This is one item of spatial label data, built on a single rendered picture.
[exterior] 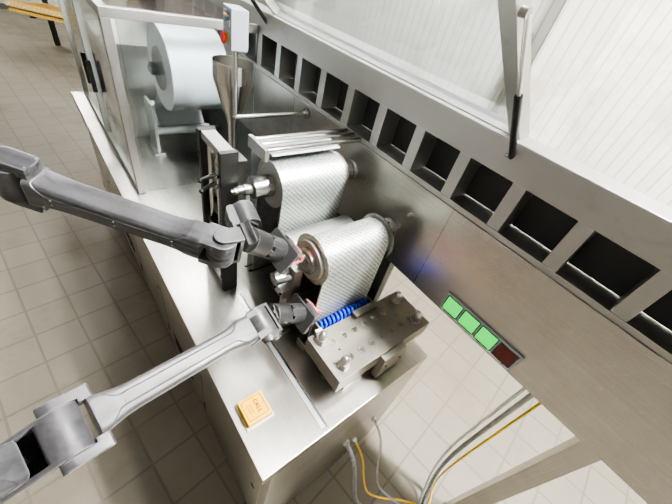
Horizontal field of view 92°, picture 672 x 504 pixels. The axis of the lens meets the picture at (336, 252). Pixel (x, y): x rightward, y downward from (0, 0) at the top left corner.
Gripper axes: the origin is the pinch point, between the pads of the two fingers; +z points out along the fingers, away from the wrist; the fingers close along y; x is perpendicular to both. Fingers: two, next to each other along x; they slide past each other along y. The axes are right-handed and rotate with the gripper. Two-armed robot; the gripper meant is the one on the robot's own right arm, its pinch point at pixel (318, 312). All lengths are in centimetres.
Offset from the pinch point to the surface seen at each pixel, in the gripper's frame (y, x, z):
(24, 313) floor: -138, -138, -25
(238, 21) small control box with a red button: -58, 53, -30
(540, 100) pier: -52, 143, 172
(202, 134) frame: -46, 24, -31
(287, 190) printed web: -23.8, 24.8, -14.5
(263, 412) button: 12.5, -24.8, -13.7
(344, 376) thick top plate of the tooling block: 19.2, -5.4, -1.3
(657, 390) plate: 64, 42, 11
